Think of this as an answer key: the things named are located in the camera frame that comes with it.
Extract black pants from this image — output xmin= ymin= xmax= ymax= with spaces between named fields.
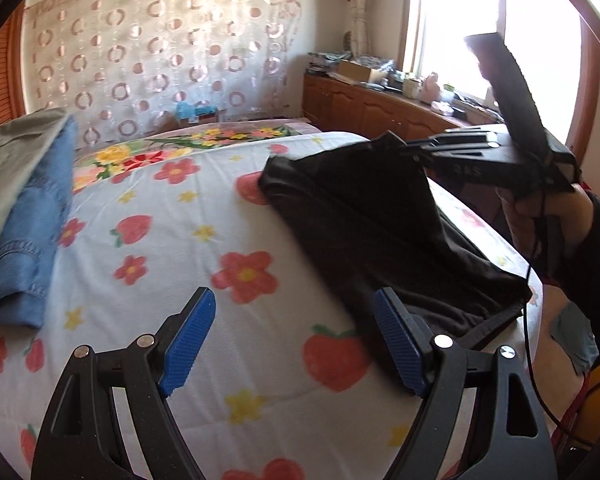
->
xmin=257 ymin=132 xmax=533 ymax=352

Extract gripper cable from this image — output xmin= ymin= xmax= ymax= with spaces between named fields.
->
xmin=522 ymin=200 xmax=600 ymax=456

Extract window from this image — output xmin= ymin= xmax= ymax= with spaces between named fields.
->
xmin=400 ymin=0 xmax=600 ymax=127

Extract beige flower blanket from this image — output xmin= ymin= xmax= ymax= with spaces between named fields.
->
xmin=72 ymin=118 xmax=326 ymax=196

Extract wooden cabinet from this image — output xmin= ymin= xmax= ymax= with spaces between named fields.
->
xmin=302 ymin=72 xmax=507 ymax=142

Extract circle patterned curtain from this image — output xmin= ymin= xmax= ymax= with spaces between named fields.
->
xmin=22 ymin=0 xmax=307 ymax=147

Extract beige window curtain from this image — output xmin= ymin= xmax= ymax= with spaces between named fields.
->
xmin=346 ymin=0 xmax=407 ymax=62

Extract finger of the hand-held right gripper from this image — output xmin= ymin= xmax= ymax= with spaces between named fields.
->
xmin=442 ymin=128 xmax=505 ymax=148
xmin=403 ymin=140 xmax=487 ymax=162

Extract blue packet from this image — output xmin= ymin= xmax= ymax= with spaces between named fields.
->
xmin=175 ymin=101 xmax=222 ymax=124

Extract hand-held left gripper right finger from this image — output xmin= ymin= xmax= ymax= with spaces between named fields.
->
xmin=373 ymin=287 xmax=556 ymax=480

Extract white floral bed sheet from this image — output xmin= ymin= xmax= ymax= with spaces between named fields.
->
xmin=0 ymin=130 xmax=546 ymax=480

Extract folded blue jeans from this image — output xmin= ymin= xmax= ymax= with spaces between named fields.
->
xmin=0 ymin=114 xmax=81 ymax=331

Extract cardboard box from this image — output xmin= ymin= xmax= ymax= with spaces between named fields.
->
xmin=336 ymin=59 xmax=389 ymax=86

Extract person's right hand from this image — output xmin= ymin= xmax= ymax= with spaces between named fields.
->
xmin=500 ymin=187 xmax=596 ymax=281

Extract teal cloth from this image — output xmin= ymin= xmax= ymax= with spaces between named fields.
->
xmin=550 ymin=304 xmax=600 ymax=377

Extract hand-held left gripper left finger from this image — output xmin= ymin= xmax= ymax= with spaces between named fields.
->
xmin=30 ymin=287 xmax=217 ymax=480

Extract folded grey-green pants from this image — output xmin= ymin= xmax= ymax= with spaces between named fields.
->
xmin=0 ymin=107 xmax=76 ymax=268

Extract wooden slatted wardrobe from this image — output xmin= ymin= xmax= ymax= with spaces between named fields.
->
xmin=0 ymin=10 xmax=29 ymax=132

